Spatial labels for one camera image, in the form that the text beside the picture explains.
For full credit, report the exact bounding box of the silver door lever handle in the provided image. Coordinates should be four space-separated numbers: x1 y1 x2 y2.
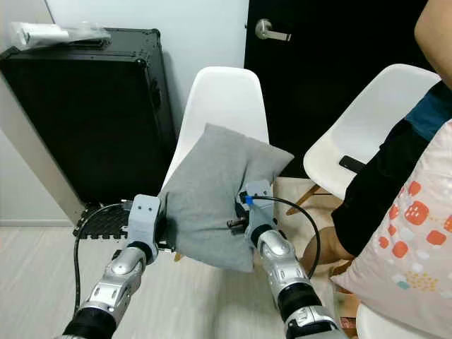
255 18 292 42

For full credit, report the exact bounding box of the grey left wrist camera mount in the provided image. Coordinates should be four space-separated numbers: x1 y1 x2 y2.
126 195 161 246

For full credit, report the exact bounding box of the pink pillow with coloured spots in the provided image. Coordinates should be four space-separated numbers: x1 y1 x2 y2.
331 117 452 315

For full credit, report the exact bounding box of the black remote control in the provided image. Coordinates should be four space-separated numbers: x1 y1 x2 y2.
339 155 368 174

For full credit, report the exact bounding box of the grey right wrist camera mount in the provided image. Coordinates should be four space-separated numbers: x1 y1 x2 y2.
242 180 275 230

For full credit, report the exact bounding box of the grey pillow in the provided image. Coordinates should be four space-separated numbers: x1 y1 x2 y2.
159 123 295 275

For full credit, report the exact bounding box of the white item in clear wrap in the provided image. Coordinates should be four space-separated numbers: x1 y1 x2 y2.
11 21 112 50

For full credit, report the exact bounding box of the black door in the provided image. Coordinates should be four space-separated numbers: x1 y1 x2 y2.
244 0 435 177

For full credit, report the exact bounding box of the black flight case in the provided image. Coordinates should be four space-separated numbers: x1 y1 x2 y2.
0 28 177 213

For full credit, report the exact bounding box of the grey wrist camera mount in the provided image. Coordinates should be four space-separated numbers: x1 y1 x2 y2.
126 195 161 246
242 180 275 230

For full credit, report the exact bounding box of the white shell chair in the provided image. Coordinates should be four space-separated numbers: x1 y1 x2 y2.
159 66 270 262
302 64 442 206

